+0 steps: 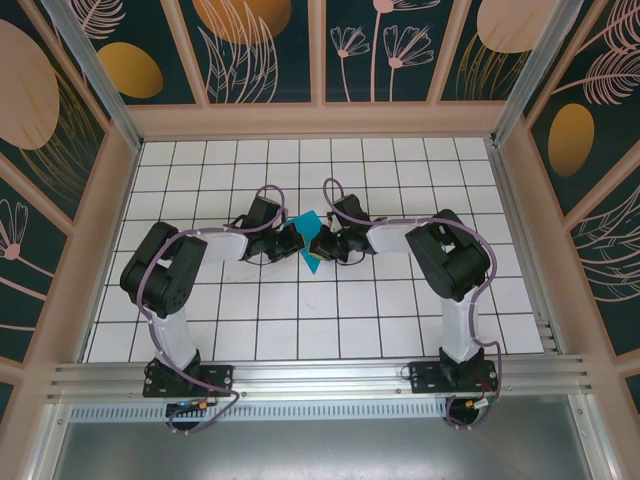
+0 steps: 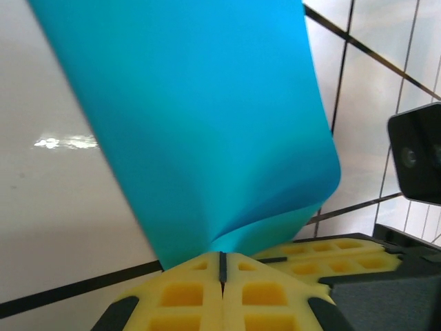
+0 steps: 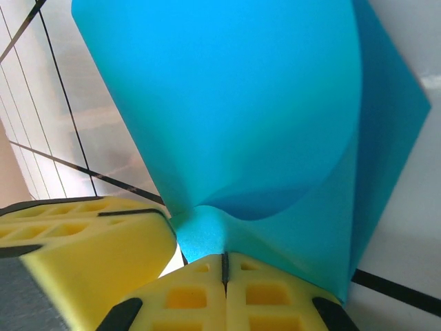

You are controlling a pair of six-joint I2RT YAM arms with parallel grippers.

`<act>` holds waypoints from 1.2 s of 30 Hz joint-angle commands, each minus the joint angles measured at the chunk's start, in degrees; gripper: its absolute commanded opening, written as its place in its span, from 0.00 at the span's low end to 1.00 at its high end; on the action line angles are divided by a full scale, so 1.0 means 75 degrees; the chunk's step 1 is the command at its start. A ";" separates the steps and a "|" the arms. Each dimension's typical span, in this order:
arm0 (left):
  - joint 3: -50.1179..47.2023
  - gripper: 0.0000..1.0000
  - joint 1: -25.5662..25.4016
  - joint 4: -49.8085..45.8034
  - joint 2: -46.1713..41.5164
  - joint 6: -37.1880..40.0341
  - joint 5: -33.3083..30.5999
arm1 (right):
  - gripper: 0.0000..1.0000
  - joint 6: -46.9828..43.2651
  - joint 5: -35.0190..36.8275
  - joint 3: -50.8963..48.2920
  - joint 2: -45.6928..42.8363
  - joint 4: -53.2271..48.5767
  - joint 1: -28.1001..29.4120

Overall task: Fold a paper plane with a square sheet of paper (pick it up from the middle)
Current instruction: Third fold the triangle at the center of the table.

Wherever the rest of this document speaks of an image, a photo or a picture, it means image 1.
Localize blue square paper sheet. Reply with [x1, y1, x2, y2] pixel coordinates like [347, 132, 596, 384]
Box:
[283, 210, 324, 276]

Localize grey metal panel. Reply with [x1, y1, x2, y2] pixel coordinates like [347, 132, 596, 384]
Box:
[49, 419, 609, 480]

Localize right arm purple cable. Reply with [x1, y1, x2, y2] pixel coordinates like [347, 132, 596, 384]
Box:
[322, 177, 504, 432]

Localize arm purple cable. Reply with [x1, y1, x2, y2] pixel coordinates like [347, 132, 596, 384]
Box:
[322, 177, 504, 432]
[133, 184, 287, 436]

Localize aluminium mounting rail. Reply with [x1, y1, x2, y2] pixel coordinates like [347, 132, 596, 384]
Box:
[47, 353, 594, 401]

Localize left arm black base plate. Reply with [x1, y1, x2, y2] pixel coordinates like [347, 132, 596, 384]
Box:
[142, 363, 236, 399]

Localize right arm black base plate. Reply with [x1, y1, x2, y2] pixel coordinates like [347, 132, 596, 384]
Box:
[408, 360, 500, 394]

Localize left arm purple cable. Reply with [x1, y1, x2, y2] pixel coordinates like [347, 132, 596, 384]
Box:
[133, 184, 287, 436]

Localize aluminium side rail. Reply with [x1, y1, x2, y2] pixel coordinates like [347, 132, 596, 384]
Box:
[487, 138, 569, 354]

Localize aluminium corner post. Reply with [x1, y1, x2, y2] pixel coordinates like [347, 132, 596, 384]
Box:
[491, 0, 584, 147]
[40, 0, 146, 152]

